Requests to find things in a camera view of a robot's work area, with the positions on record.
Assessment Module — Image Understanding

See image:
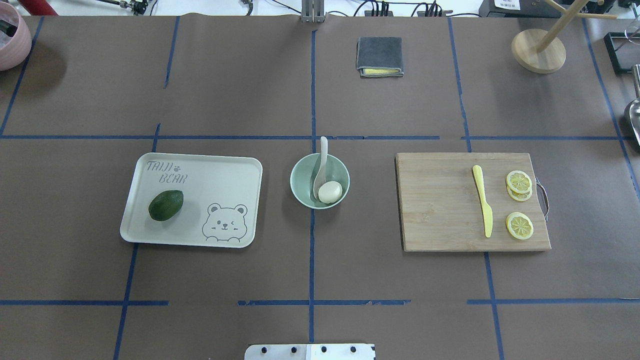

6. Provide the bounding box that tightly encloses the lemon slice partly hidden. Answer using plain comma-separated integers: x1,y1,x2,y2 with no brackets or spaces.
506,187,533,202

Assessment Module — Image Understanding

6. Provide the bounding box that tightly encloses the lemon slice top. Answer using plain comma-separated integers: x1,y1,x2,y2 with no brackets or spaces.
505,211,534,240

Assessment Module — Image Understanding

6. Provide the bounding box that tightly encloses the pink bowl of ice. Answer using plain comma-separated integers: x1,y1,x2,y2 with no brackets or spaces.
0,1,32,71

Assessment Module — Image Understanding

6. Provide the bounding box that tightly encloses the yellow sponge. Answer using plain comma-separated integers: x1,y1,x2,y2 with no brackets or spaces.
359,68,403,78

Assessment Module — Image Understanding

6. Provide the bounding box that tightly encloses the aluminium frame post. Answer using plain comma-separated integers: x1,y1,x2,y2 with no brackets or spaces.
301,0,326,24

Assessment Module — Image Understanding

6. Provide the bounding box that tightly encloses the metal ice scoop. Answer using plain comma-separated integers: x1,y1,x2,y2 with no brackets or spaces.
624,64,640,146

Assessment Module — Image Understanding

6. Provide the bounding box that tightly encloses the dark tray with glasses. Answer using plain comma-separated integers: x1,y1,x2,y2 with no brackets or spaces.
603,32,640,75

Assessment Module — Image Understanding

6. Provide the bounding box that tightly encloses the yellow plastic knife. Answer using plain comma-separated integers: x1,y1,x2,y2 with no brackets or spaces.
471,164,494,239

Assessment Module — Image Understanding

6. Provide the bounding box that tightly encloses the white bear tray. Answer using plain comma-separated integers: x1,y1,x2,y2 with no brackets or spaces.
119,152,263,249

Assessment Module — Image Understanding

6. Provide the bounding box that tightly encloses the white steamed bun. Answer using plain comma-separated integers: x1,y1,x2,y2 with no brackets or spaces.
317,181,343,204

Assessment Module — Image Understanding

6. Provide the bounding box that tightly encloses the red cylinder bottle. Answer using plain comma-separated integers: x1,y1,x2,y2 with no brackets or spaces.
18,0,58,16

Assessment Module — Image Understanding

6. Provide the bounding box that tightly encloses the wooden mug tree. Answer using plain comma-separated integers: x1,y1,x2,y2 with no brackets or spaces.
510,0,618,75

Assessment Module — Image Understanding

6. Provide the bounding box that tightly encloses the translucent white spoon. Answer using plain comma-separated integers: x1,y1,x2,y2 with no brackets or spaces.
312,136,329,201

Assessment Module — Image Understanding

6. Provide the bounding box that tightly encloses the bamboo cutting board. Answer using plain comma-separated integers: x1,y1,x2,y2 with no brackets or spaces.
395,152,551,252

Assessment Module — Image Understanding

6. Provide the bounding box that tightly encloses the grey folded cloth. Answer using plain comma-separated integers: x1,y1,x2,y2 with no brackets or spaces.
356,37,404,75

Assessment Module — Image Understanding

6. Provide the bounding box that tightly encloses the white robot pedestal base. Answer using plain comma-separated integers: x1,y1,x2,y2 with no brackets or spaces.
244,342,377,360

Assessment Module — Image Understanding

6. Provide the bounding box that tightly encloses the green avocado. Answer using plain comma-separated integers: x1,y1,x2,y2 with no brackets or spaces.
147,189,185,222

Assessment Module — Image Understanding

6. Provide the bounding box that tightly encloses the light green bowl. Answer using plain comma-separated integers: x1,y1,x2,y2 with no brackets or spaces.
289,153,351,210

